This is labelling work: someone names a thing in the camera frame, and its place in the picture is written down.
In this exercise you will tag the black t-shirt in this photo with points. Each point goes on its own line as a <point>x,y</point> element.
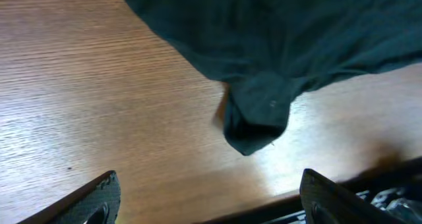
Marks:
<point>269,52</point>

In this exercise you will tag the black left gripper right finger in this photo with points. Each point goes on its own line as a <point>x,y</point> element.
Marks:
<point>326,202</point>

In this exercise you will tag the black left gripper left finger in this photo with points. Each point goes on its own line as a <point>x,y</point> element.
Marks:
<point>97,202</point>

